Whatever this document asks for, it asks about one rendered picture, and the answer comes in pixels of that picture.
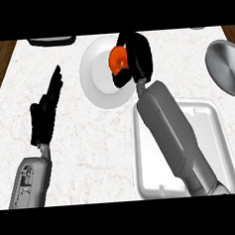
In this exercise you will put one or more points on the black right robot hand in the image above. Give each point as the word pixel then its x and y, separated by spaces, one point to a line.
pixel 140 58

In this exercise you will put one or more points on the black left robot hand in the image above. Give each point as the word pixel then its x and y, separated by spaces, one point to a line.
pixel 43 118

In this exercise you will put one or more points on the orange squash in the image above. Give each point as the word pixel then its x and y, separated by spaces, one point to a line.
pixel 118 60

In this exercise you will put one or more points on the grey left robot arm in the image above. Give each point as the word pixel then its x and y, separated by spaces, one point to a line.
pixel 33 181

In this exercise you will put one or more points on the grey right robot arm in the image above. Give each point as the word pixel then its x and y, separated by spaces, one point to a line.
pixel 172 135

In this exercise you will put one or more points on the white round plate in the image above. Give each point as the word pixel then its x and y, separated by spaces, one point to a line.
pixel 100 81

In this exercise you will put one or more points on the white rectangular tray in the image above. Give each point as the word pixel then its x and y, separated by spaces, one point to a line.
pixel 210 139

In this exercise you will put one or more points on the round grey metal lid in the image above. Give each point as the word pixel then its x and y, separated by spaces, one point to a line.
pixel 226 68

